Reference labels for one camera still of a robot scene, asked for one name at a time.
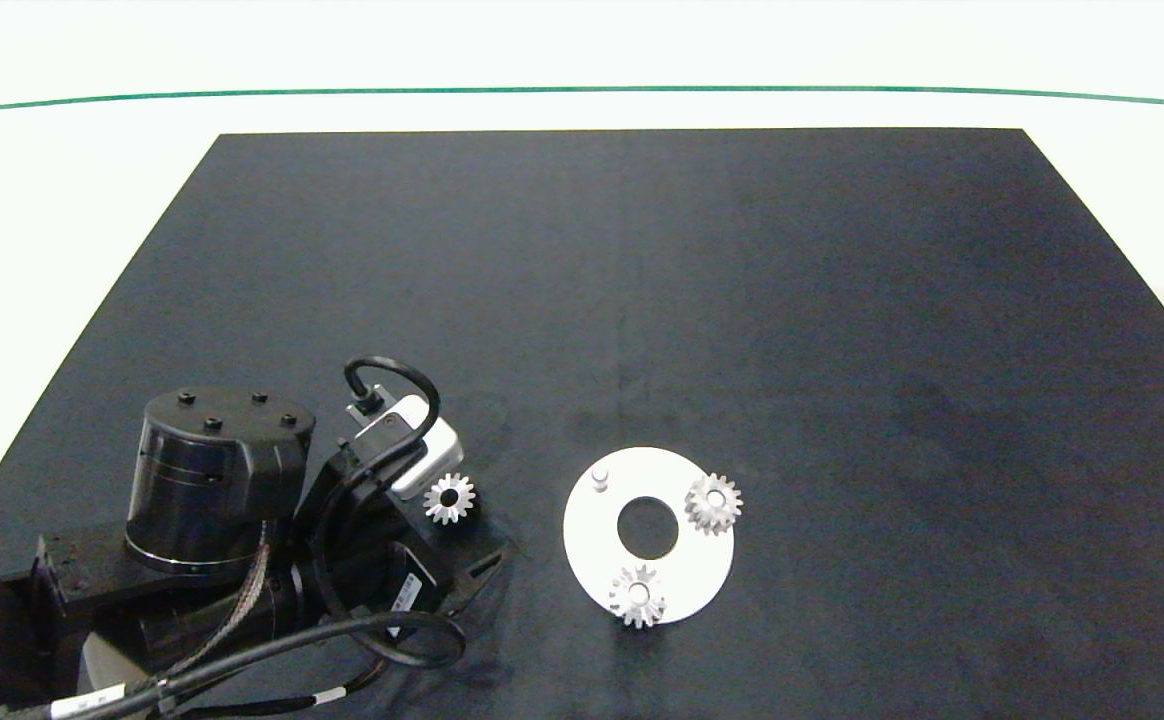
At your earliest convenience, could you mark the small steel planetary gear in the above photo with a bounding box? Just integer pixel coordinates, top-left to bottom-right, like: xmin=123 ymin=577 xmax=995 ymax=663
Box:
xmin=608 ymin=564 xmax=668 ymax=630
xmin=423 ymin=472 xmax=478 ymax=526
xmin=684 ymin=472 xmax=744 ymax=537

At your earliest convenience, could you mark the round white pinned plate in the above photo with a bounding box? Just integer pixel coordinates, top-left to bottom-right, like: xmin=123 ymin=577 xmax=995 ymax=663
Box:
xmin=562 ymin=446 xmax=736 ymax=626

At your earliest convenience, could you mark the dark rectangular table mat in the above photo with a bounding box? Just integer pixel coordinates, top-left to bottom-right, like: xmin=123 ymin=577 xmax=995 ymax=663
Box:
xmin=0 ymin=128 xmax=1164 ymax=720

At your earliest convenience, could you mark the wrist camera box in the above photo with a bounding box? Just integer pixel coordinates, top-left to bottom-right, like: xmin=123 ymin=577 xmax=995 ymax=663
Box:
xmin=345 ymin=393 xmax=465 ymax=501

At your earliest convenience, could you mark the braided arm cable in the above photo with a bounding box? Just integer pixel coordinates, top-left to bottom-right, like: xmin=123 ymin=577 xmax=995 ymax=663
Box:
xmin=167 ymin=520 xmax=275 ymax=683

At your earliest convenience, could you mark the black camera cable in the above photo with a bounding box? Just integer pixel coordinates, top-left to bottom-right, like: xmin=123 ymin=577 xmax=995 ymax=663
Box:
xmin=0 ymin=357 xmax=468 ymax=720

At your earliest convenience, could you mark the thin black tagged cable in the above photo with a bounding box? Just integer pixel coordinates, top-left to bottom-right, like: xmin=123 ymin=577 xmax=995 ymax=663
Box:
xmin=177 ymin=655 xmax=393 ymax=720

